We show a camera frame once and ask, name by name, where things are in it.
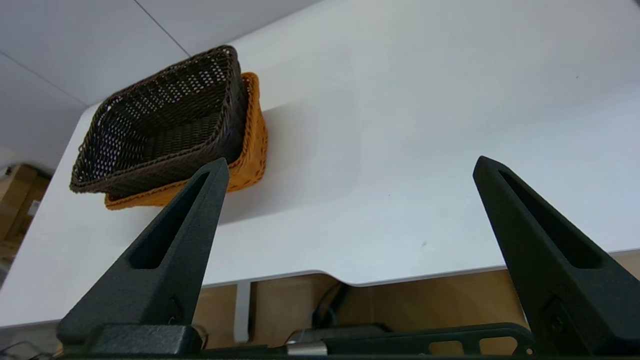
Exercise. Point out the cardboard box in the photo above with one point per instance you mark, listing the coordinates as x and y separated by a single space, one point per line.
22 182
20 225

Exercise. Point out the dark brown wicker basket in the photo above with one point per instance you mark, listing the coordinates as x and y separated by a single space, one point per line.
165 125

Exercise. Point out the orange wicker basket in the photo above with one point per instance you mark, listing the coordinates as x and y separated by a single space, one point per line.
252 150

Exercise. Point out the white table leg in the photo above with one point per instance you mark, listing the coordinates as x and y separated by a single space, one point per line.
242 310

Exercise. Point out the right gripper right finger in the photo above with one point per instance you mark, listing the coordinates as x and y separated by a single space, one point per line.
530 240

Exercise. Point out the black slotted metal bracket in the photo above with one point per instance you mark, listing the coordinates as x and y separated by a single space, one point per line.
400 342

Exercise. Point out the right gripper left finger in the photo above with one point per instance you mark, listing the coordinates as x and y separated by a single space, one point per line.
170 295

